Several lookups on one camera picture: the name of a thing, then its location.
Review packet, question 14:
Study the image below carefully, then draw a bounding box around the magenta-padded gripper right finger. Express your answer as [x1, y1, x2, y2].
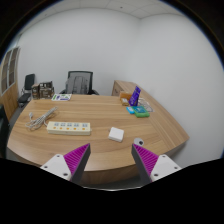
[131, 143, 183, 185]

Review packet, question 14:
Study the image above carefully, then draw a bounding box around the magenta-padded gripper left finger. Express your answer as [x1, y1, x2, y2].
[40, 143, 92, 185]

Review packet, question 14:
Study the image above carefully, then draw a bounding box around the white charger block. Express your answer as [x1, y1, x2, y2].
[107, 126, 125, 143]

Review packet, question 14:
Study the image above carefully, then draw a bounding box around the cream power strip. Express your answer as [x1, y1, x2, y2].
[46, 120, 92, 136]

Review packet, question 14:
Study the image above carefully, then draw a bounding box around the teal pack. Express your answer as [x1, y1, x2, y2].
[132, 105, 147, 114]

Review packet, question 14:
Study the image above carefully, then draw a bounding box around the green and white leaflet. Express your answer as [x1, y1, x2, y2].
[51, 93, 73, 102]

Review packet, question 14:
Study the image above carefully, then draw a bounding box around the purple standing pouch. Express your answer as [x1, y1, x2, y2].
[128, 85, 142, 108]

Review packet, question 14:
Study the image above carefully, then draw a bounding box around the orange box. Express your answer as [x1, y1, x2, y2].
[119, 91, 133, 101]

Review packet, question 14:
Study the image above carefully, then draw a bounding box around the grey backpack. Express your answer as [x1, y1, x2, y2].
[65, 75, 89, 95]

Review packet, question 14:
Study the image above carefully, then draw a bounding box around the large dark cardboard box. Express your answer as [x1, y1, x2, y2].
[39, 81, 55, 100]

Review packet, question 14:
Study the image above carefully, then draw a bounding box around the low wooden side cabinet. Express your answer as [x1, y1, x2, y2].
[111, 79, 138, 98]

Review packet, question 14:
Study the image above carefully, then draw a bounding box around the black leather armchair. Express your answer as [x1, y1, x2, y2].
[0, 104, 11, 158]

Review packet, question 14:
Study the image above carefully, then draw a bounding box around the black mesh office chair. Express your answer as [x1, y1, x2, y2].
[59, 70, 100, 96]

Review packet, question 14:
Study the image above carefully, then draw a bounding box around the small black chair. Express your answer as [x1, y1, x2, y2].
[17, 73, 36, 108]

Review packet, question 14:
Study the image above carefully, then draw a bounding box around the wooden glass-door cabinet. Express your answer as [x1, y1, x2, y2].
[0, 46, 20, 121]

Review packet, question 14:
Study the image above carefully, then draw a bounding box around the round table cable grommet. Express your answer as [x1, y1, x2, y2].
[134, 137, 145, 147]

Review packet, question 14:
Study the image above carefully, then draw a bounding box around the white power strip cable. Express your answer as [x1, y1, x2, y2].
[25, 106, 59, 132]

